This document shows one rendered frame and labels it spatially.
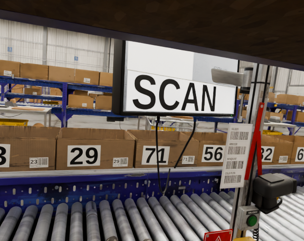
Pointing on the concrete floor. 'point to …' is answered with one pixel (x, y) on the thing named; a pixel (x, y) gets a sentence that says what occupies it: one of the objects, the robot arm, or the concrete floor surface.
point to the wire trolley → (169, 124)
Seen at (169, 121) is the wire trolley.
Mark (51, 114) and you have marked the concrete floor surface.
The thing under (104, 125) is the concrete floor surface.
